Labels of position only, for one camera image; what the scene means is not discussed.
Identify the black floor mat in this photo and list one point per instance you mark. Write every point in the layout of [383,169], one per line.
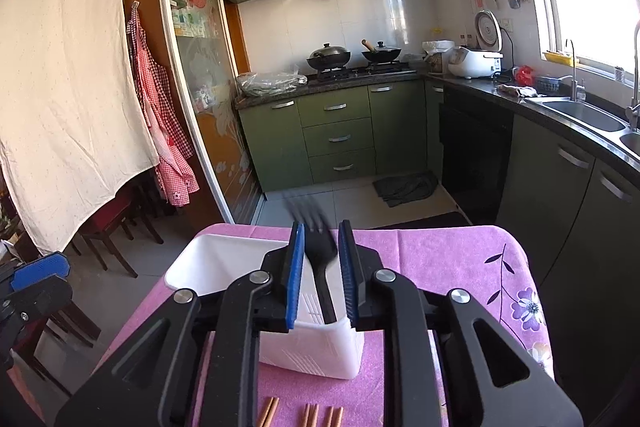
[430,221]

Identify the red small object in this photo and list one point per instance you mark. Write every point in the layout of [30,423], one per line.
[525,76]

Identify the blue basket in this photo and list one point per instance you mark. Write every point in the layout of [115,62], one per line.
[552,84]

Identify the green base cabinets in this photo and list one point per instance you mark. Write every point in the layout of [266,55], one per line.
[395,127]

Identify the dark red wooden chair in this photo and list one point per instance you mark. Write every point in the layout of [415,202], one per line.
[110,217]

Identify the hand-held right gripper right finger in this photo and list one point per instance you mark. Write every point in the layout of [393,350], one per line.
[348,277]

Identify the white hanging cloth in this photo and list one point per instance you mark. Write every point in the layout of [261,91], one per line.
[70,82]

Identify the clear plastic bag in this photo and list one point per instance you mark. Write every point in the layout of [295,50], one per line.
[270,84]

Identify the gas stove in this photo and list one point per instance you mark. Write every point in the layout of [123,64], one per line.
[365,72]

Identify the black wok with lid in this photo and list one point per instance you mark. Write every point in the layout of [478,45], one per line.
[328,56]

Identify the dark cabinets under sink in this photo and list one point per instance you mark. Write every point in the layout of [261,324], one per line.
[560,217]

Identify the red checked apron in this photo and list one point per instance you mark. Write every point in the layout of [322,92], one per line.
[165,132]

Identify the wooden chopstick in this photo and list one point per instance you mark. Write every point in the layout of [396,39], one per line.
[313,416]
[338,418]
[328,417]
[272,413]
[304,416]
[265,413]

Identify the white plastic utensil holder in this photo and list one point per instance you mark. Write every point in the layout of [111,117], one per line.
[310,352]

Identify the white rice cooker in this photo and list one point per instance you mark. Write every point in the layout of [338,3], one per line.
[475,62]

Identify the small steel faucet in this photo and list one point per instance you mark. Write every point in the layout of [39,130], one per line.
[575,77]

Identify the dark grey floor cloth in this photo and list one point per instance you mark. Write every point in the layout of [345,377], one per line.
[407,189]

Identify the jar with plastic cover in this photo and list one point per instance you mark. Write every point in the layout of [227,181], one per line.
[437,57]

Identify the black plastic fork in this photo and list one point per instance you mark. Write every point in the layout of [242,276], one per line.
[320,257]

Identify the dark dish rag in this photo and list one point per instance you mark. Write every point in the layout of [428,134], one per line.
[515,91]

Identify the tall steel faucet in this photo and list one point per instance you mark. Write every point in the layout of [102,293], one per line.
[635,107]

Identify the steel double sink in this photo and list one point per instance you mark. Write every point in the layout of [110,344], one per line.
[585,117]

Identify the pink floral tablecloth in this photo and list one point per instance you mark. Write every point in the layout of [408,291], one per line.
[425,257]

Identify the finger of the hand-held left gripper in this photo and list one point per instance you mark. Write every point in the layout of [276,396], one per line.
[40,269]

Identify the black built-in appliance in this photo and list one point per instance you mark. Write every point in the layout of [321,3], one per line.
[475,157]

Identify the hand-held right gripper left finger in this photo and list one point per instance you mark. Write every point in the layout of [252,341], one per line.
[295,277]

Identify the yellow tray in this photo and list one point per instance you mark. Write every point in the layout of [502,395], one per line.
[557,58]

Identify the sliding glass door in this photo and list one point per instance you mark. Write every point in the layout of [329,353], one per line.
[210,57]

